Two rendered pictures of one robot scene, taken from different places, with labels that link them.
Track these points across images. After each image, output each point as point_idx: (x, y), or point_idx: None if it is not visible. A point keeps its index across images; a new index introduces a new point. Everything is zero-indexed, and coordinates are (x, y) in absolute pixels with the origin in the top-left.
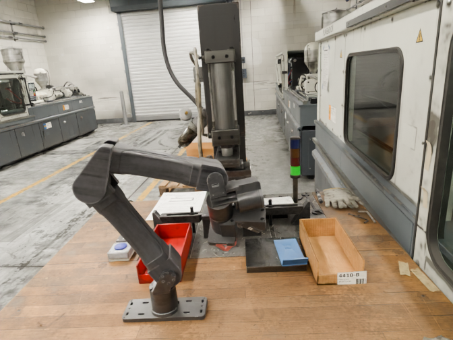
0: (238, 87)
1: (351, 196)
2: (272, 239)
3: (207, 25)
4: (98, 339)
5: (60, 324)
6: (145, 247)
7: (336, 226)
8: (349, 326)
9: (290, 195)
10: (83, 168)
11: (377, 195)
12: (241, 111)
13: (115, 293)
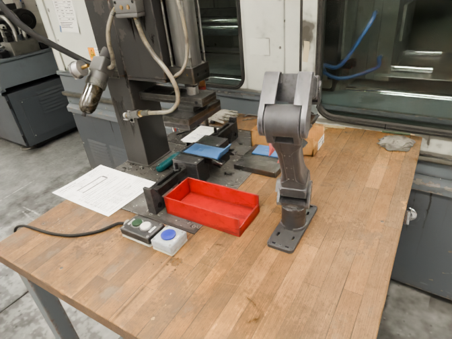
0: None
1: (226, 109)
2: (247, 153)
3: None
4: (306, 272)
5: (266, 301)
6: (303, 168)
7: None
8: (357, 159)
9: (181, 130)
10: (308, 100)
11: (229, 104)
12: None
13: (241, 255)
